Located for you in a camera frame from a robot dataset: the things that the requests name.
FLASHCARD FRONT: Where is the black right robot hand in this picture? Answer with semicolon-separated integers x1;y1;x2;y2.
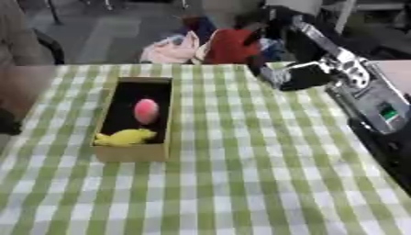
245;13;346;93

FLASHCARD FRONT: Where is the tan cardboard box black inside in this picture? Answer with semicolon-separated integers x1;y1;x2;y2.
90;76;177;163

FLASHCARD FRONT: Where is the white table leg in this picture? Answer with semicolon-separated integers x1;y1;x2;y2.
332;0;359;35

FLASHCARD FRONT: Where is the red bag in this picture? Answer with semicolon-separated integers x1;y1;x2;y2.
204;28;265;65

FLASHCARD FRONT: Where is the dark blue bag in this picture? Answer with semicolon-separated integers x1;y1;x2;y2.
181;16;220;44

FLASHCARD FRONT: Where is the pink cloth bundle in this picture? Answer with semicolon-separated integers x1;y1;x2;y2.
138;29;201;65

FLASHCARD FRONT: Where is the pink ball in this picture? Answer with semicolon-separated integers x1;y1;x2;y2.
131;97;161;126

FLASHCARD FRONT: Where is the yellow soft toy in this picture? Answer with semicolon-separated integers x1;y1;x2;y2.
91;128;160;148

